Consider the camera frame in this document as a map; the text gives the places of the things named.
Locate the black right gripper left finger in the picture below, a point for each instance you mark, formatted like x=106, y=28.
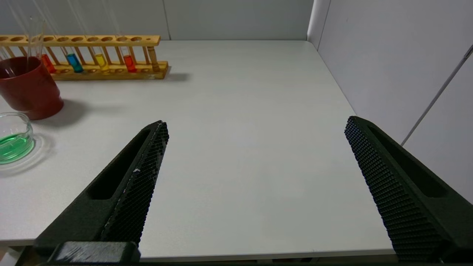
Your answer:
x=122, y=195

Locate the blue pigment glass test tube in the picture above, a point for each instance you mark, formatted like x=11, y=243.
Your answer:
x=75, y=62

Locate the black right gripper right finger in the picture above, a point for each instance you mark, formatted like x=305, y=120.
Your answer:
x=410, y=199

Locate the dark red plastic cup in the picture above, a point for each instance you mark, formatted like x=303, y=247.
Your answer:
x=31, y=92

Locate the wooden test tube rack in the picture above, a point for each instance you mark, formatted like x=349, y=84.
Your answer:
x=111, y=38

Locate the clear glass beaker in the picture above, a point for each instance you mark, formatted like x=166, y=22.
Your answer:
x=13, y=142

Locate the red pigment glass test tube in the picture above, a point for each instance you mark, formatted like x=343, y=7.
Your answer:
x=129, y=62
x=48, y=63

